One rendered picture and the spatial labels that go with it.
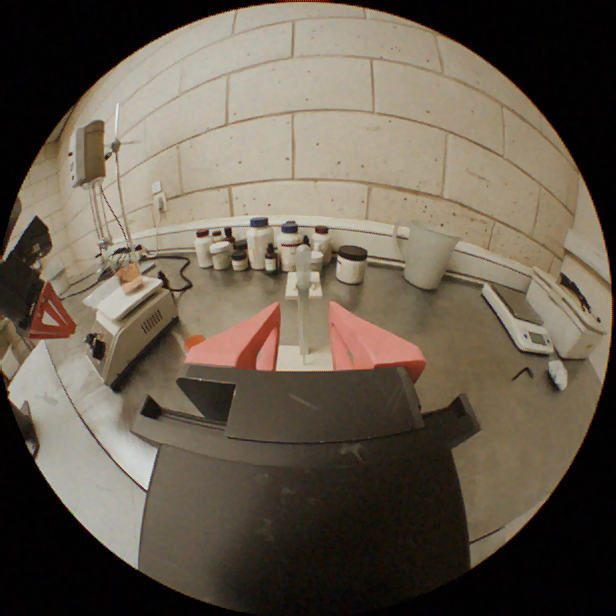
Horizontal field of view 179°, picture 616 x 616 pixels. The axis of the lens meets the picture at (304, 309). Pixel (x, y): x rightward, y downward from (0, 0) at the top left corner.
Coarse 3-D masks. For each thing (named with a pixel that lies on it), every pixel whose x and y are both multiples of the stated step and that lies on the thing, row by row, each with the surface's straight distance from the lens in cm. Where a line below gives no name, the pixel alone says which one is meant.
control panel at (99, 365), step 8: (96, 320) 46; (96, 328) 44; (104, 328) 40; (104, 336) 39; (112, 336) 36; (88, 344) 46; (88, 352) 45; (96, 360) 40; (104, 360) 37; (96, 368) 40
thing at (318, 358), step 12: (288, 276) 20; (312, 276) 20; (288, 288) 18; (312, 288) 17; (300, 324) 23; (300, 336) 25; (288, 348) 28; (300, 348) 26; (312, 348) 28; (324, 348) 28; (288, 360) 27; (300, 360) 27; (312, 360) 27; (324, 360) 27
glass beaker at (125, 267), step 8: (120, 256) 37; (128, 256) 37; (112, 264) 38; (120, 264) 37; (128, 264) 37; (136, 264) 38; (120, 272) 37; (128, 272) 37; (136, 272) 38; (120, 280) 38; (128, 280) 38; (136, 280) 38; (120, 288) 40; (128, 288) 38; (136, 288) 38
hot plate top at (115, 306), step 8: (144, 280) 43; (152, 280) 40; (160, 280) 39; (144, 288) 39; (152, 288) 37; (112, 296) 44; (120, 296) 41; (128, 296) 39; (136, 296) 37; (144, 296) 36; (104, 304) 43; (112, 304) 40; (120, 304) 38; (128, 304) 36; (136, 304) 36; (104, 312) 39; (112, 312) 37; (120, 312) 35; (128, 312) 35; (112, 320) 35
